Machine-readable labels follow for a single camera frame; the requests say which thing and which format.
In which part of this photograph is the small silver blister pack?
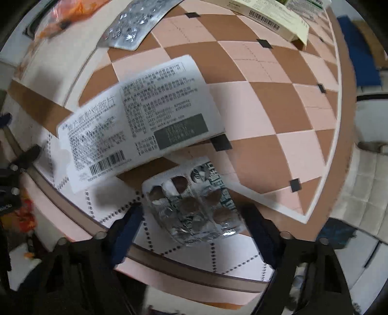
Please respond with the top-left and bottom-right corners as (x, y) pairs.
(142, 156), (244, 246)

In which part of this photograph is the white medicine box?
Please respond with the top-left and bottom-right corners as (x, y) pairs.
(57, 55), (225, 193)

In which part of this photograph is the orange plastic snack bag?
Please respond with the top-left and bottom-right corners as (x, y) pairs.
(34, 0), (110, 41)

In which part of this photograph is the large silver blister pack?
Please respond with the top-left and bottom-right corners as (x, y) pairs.
(97, 0), (181, 51)

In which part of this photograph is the white padded chair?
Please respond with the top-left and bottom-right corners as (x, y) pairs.
(331, 94), (387, 314)

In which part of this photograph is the checkered brown pink tablecloth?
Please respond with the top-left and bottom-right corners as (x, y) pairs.
(7, 0), (358, 311)

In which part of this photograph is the blue folder chair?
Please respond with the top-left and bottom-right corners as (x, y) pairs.
(337, 16), (381, 87)

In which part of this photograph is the yellow flat medicine box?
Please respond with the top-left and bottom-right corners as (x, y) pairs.
(208, 0), (310, 48)

